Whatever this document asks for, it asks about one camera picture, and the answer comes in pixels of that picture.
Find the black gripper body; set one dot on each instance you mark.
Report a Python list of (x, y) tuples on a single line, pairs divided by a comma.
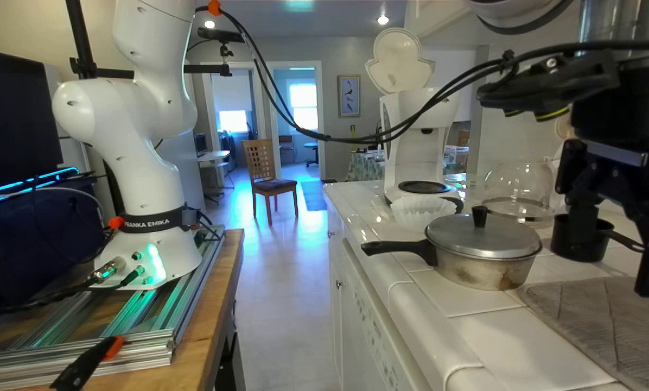
[(610, 118)]

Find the steel pot lid black knob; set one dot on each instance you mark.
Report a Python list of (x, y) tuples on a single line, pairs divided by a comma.
[(484, 236)]

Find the grey quilted mat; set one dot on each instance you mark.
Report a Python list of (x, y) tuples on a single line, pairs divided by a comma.
[(604, 319)]

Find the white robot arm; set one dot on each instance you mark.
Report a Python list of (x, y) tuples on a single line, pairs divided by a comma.
[(121, 118)]

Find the small black measuring cup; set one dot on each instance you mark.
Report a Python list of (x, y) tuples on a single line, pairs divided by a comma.
[(604, 236)]

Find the glass coffee carafe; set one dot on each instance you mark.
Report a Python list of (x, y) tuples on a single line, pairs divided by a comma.
[(525, 187)]

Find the white paper coffee filter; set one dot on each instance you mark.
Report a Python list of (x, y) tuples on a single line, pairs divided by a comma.
[(415, 214)]

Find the white coffee maker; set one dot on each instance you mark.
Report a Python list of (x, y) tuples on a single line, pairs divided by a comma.
[(413, 120)]

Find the wooden chair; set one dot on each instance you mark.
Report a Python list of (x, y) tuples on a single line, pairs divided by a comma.
[(263, 177)]

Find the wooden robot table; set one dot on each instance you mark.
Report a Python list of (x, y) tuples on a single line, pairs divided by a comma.
[(197, 354)]

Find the black orange clamp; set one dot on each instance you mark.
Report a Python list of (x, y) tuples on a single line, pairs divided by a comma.
[(76, 374)]

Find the dark blue bag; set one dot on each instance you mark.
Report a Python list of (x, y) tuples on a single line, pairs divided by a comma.
[(42, 238)]

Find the black computer monitor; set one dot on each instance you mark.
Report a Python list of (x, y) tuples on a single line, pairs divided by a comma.
[(28, 139)]

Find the steel pot with black handle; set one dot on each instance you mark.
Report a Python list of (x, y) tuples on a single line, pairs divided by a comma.
[(474, 273)]

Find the framed wall picture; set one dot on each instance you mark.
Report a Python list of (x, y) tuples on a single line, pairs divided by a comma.
[(347, 97)]

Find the black camera on mount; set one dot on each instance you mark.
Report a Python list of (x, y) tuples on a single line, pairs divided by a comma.
[(219, 36)]

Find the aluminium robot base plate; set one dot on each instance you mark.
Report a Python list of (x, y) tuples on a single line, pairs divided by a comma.
[(35, 347)]

